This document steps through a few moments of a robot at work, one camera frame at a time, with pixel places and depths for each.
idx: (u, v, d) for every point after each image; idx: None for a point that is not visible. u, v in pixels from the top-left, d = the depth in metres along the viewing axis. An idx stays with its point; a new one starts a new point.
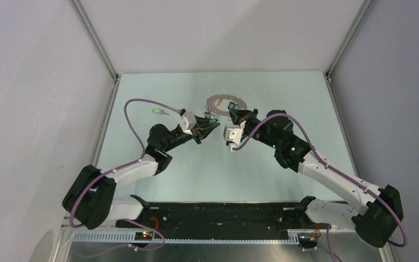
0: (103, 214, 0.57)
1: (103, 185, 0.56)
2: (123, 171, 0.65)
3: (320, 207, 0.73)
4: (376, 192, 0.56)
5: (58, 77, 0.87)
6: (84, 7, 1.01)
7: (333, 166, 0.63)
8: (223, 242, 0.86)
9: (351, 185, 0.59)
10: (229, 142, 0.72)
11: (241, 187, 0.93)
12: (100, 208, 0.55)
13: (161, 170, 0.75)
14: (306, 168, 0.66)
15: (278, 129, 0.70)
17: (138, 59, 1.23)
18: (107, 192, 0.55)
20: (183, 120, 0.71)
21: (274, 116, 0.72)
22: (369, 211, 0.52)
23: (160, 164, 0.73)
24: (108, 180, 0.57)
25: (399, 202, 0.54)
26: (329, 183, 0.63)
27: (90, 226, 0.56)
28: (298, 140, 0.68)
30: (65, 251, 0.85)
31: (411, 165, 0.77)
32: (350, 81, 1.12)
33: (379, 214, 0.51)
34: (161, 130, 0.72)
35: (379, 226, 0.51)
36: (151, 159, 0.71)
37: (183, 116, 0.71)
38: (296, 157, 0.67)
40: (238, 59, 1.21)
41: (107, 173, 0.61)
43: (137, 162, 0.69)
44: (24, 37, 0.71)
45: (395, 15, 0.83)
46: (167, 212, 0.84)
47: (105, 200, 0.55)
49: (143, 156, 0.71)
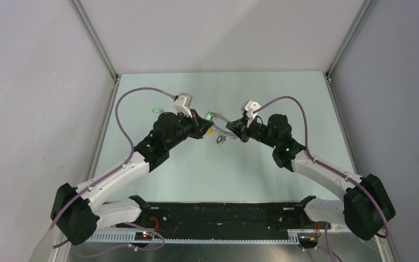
0: (88, 232, 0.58)
1: (78, 209, 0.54)
2: (102, 186, 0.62)
3: (317, 204, 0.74)
4: (358, 180, 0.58)
5: (58, 77, 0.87)
6: (84, 7, 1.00)
7: (320, 160, 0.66)
8: (223, 242, 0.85)
9: (334, 174, 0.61)
10: (248, 109, 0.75)
11: (241, 186, 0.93)
12: (78, 231, 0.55)
13: (155, 166, 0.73)
14: (297, 164, 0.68)
15: (276, 131, 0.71)
17: (138, 59, 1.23)
18: (82, 216, 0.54)
20: (181, 99, 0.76)
21: (274, 119, 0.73)
22: (346, 196, 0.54)
23: (155, 158, 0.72)
24: (83, 202, 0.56)
25: (384, 192, 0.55)
26: (316, 177, 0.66)
27: (75, 243, 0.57)
28: (295, 143, 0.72)
30: (65, 251, 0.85)
31: (411, 164, 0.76)
32: (350, 81, 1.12)
33: (358, 200, 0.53)
34: (170, 118, 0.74)
35: (355, 210, 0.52)
36: (139, 160, 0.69)
37: (180, 95, 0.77)
38: (289, 156, 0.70)
40: (238, 59, 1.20)
41: (82, 195, 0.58)
43: (121, 167, 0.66)
44: (23, 37, 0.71)
45: (394, 15, 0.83)
46: (167, 212, 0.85)
47: (83, 221, 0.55)
49: (127, 160, 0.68)
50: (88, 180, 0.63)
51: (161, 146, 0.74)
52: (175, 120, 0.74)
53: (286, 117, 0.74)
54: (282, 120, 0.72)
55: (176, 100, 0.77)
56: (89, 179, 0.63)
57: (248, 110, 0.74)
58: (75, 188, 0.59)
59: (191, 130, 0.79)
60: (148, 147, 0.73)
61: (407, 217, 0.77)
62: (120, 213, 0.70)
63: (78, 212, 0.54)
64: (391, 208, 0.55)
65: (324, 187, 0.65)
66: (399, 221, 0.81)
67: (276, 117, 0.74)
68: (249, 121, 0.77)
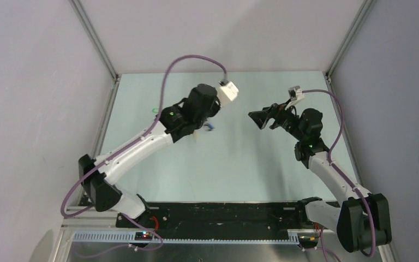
0: (112, 200, 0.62)
1: (95, 183, 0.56)
2: (119, 159, 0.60)
3: (318, 206, 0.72)
4: (364, 194, 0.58)
5: (58, 77, 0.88)
6: (84, 7, 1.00)
7: (337, 165, 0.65)
8: (223, 242, 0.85)
9: (342, 181, 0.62)
10: (296, 91, 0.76)
11: (241, 186, 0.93)
12: (101, 201, 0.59)
13: (178, 136, 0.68)
14: (313, 161, 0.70)
15: (306, 126, 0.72)
17: (138, 59, 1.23)
18: (99, 190, 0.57)
20: (232, 89, 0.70)
21: (310, 112, 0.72)
22: (346, 202, 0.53)
23: (179, 128, 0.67)
24: (100, 176, 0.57)
25: (385, 215, 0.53)
26: (329, 179, 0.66)
27: (104, 208, 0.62)
28: (321, 143, 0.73)
30: (66, 249, 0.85)
31: (411, 164, 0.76)
32: (350, 81, 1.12)
33: (356, 210, 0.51)
34: (209, 89, 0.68)
35: (349, 218, 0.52)
36: (158, 132, 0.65)
37: (232, 85, 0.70)
38: (309, 152, 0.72)
40: (238, 59, 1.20)
41: (99, 168, 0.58)
43: (140, 140, 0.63)
44: (24, 37, 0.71)
45: (394, 16, 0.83)
46: (167, 212, 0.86)
47: (102, 194, 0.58)
49: (147, 132, 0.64)
50: (105, 153, 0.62)
51: (190, 117, 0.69)
52: (214, 93, 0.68)
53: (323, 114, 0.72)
54: (318, 117, 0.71)
55: (228, 86, 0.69)
56: (107, 152, 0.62)
57: (295, 93, 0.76)
58: (94, 160, 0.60)
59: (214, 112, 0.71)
60: (173, 115, 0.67)
61: (406, 217, 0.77)
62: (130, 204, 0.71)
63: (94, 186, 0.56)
64: (387, 233, 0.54)
65: (330, 190, 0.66)
66: (400, 221, 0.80)
67: (312, 112, 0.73)
68: (286, 107, 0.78)
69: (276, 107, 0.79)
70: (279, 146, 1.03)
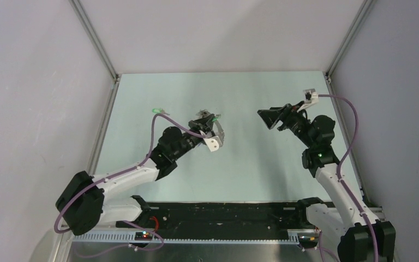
0: (92, 221, 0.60)
1: (91, 197, 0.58)
2: (116, 180, 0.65)
3: (319, 212, 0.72)
4: (372, 220, 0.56)
5: (58, 77, 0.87)
6: (84, 7, 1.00)
7: (345, 182, 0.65)
8: (223, 242, 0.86)
9: (351, 202, 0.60)
10: (311, 95, 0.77)
11: (241, 187, 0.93)
12: (81, 221, 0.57)
13: (163, 175, 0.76)
14: (321, 173, 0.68)
15: (317, 134, 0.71)
17: (138, 59, 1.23)
18: (93, 204, 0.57)
20: (214, 144, 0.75)
21: (321, 120, 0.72)
22: (352, 228, 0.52)
23: (163, 168, 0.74)
24: (99, 191, 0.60)
25: (392, 244, 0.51)
26: (335, 195, 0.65)
27: (76, 232, 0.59)
28: (330, 151, 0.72)
30: (65, 250, 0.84)
31: (411, 165, 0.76)
32: (350, 81, 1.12)
33: (361, 238, 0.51)
34: (174, 133, 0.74)
35: (353, 245, 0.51)
36: (153, 165, 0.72)
37: (215, 141, 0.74)
38: (318, 162, 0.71)
40: (238, 59, 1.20)
41: (98, 184, 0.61)
43: (136, 168, 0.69)
44: (24, 37, 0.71)
45: (393, 17, 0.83)
46: (167, 212, 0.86)
47: (91, 210, 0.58)
49: (142, 164, 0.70)
50: (103, 173, 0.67)
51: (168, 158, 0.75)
52: (177, 135, 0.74)
53: (334, 121, 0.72)
54: (330, 125, 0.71)
55: (209, 141, 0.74)
56: (106, 172, 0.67)
57: (311, 96, 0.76)
58: (90, 177, 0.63)
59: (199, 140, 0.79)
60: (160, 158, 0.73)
61: (406, 218, 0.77)
62: (118, 213, 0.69)
63: (90, 198, 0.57)
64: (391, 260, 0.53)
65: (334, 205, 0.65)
66: (399, 221, 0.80)
67: (324, 119, 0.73)
68: (297, 109, 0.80)
69: (289, 108, 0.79)
70: (280, 147, 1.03)
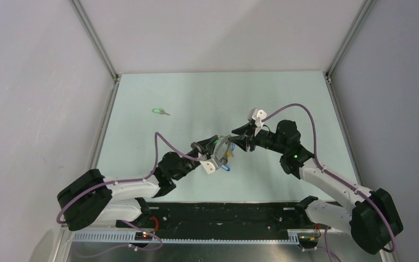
0: (89, 220, 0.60)
1: (97, 196, 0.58)
2: (124, 185, 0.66)
3: (320, 208, 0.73)
4: (367, 194, 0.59)
5: (58, 77, 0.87)
6: (84, 6, 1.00)
7: (329, 170, 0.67)
8: (223, 242, 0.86)
9: (343, 186, 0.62)
10: (256, 118, 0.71)
11: (241, 187, 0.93)
12: (81, 217, 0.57)
13: (162, 194, 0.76)
14: (305, 172, 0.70)
15: (285, 138, 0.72)
17: (138, 59, 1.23)
18: (97, 203, 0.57)
20: (209, 166, 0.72)
21: (283, 125, 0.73)
22: (355, 208, 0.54)
23: (161, 190, 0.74)
24: (107, 191, 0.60)
25: (394, 208, 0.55)
26: (324, 186, 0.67)
27: (72, 227, 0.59)
28: (303, 149, 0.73)
30: (65, 250, 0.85)
31: (411, 165, 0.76)
32: (350, 81, 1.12)
33: (367, 213, 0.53)
34: (174, 158, 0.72)
35: (364, 224, 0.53)
36: (155, 182, 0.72)
37: (210, 162, 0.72)
38: (298, 164, 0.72)
40: (238, 59, 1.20)
41: (107, 184, 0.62)
43: (141, 181, 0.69)
44: (23, 37, 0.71)
45: (394, 17, 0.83)
46: (167, 212, 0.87)
47: (94, 209, 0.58)
49: (148, 177, 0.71)
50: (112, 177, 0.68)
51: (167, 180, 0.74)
52: (175, 163, 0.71)
53: (294, 121, 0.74)
54: (293, 126, 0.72)
55: (204, 163, 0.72)
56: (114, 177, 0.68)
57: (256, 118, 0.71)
58: (103, 177, 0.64)
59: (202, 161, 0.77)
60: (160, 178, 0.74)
61: (406, 217, 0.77)
62: (115, 213, 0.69)
63: (97, 197, 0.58)
64: (400, 223, 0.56)
65: (330, 196, 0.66)
66: None
67: (286, 123, 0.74)
68: (256, 130, 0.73)
69: (248, 136, 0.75)
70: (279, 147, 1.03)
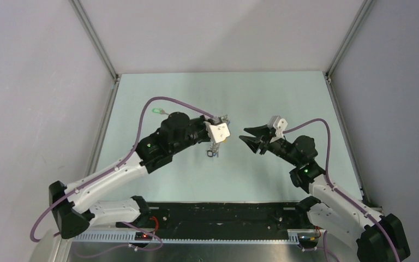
0: (83, 226, 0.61)
1: (61, 213, 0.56)
2: (89, 189, 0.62)
3: (323, 215, 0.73)
4: (377, 218, 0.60)
5: (58, 77, 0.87)
6: (84, 6, 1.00)
7: (339, 189, 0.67)
8: (223, 242, 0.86)
9: (353, 208, 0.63)
10: (276, 127, 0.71)
11: (241, 188, 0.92)
12: (66, 230, 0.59)
13: (154, 167, 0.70)
14: (315, 189, 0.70)
15: (302, 155, 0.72)
17: (138, 58, 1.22)
18: (65, 219, 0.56)
20: (220, 131, 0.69)
21: (301, 140, 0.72)
22: (365, 232, 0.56)
23: (154, 160, 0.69)
24: (68, 205, 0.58)
25: (403, 234, 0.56)
26: (333, 204, 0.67)
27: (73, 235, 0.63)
28: (314, 165, 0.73)
30: (65, 251, 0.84)
31: (411, 166, 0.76)
32: (350, 81, 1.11)
33: (376, 238, 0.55)
34: (183, 119, 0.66)
35: (372, 248, 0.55)
36: (132, 164, 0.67)
37: (222, 125, 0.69)
38: (307, 179, 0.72)
40: (238, 59, 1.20)
41: (69, 197, 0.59)
43: (113, 171, 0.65)
44: (24, 37, 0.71)
45: (394, 17, 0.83)
46: (167, 212, 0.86)
47: (69, 223, 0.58)
49: (121, 163, 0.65)
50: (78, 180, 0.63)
51: (165, 148, 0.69)
52: (184, 124, 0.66)
53: (312, 138, 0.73)
54: (311, 143, 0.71)
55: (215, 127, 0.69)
56: (80, 179, 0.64)
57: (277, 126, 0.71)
58: (65, 186, 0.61)
59: (202, 136, 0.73)
60: (150, 147, 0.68)
61: (406, 218, 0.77)
62: (115, 215, 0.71)
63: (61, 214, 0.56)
64: (408, 250, 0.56)
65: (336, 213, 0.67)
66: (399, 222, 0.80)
67: (304, 138, 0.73)
68: (273, 138, 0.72)
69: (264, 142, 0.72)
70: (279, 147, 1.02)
